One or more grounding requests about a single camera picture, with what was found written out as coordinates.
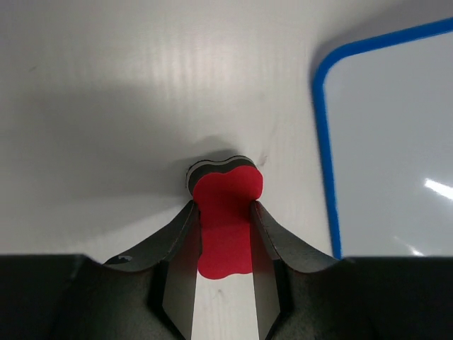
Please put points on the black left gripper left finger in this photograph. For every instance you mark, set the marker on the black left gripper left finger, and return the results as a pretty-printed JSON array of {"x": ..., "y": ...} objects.
[{"x": 146, "y": 292}]

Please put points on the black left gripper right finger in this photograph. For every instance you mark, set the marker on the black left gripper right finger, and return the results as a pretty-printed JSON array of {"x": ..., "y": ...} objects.
[{"x": 303, "y": 293}]

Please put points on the red whiteboard eraser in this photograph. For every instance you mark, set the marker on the red whiteboard eraser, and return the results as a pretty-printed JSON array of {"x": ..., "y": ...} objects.
[{"x": 224, "y": 191}]

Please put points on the blue framed whiteboard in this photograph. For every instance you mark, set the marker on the blue framed whiteboard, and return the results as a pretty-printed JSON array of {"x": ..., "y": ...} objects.
[{"x": 383, "y": 110}]

